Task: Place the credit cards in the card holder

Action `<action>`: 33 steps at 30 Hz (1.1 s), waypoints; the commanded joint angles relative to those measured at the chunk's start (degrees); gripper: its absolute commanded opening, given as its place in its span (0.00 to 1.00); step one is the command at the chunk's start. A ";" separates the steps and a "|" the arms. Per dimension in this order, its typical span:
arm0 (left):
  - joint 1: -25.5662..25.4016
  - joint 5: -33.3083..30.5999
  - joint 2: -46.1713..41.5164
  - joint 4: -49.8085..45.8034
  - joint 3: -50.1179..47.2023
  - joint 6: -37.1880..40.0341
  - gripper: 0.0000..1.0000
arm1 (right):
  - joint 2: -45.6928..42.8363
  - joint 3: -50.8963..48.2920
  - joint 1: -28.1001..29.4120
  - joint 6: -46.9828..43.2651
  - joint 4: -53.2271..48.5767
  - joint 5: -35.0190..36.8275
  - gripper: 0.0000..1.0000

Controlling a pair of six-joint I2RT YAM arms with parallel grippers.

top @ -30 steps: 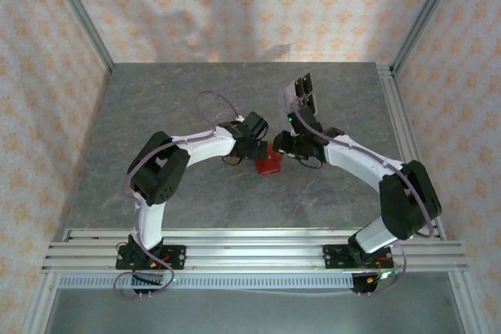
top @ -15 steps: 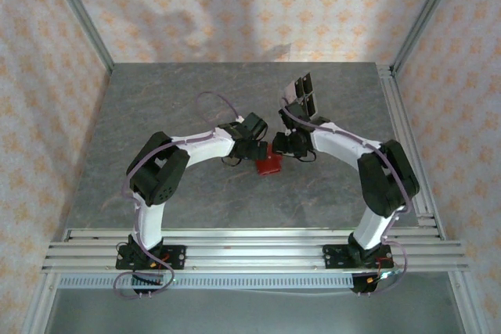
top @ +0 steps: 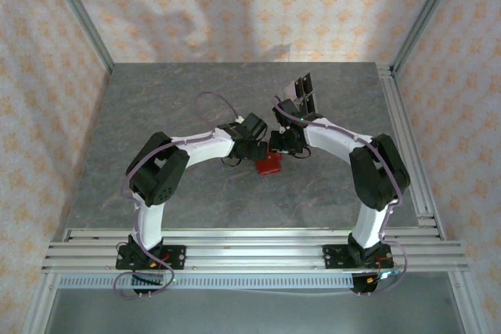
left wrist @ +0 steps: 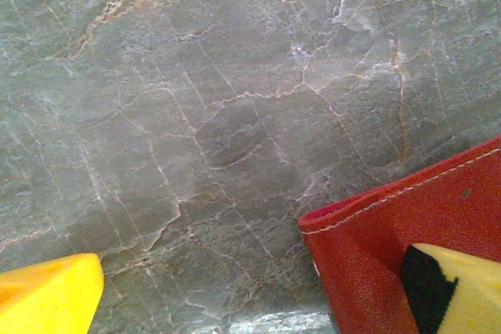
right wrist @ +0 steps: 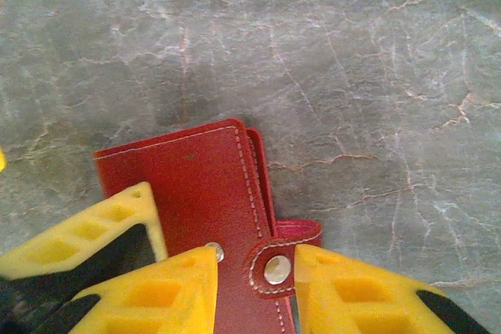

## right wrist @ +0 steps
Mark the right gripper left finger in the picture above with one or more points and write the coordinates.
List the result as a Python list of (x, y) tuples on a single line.
[(156, 302)]

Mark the red leather card holder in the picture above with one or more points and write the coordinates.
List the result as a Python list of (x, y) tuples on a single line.
[(203, 177)]

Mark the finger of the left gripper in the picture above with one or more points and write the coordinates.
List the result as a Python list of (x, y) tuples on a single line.
[(2, 160), (117, 224)]

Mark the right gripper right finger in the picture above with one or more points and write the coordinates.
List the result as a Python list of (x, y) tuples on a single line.
[(360, 302)]

